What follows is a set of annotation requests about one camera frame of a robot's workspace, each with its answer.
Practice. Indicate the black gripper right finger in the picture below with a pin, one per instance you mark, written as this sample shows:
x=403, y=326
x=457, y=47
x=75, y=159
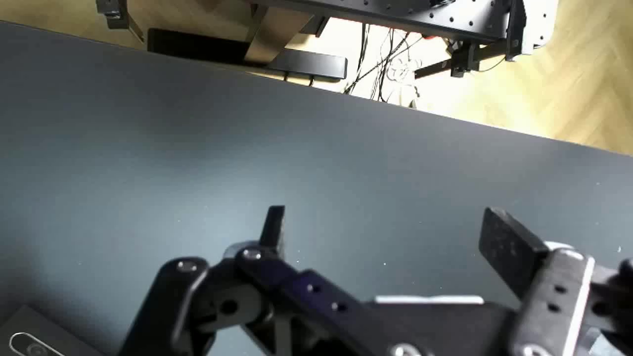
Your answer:
x=554, y=298

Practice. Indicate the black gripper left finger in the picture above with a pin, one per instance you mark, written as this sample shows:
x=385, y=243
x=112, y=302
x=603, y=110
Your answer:
x=298, y=290

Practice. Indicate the light wooden block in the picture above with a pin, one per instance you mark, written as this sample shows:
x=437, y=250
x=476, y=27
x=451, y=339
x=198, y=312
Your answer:
x=277, y=37

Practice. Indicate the black flat metal bar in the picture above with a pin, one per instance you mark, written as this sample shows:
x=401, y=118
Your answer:
x=198, y=45

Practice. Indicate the black perforated mounting platform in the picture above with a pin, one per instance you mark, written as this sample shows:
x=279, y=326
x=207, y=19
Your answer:
x=421, y=17

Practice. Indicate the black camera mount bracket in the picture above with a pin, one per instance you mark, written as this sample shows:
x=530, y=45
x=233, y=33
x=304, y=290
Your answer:
x=465, y=59

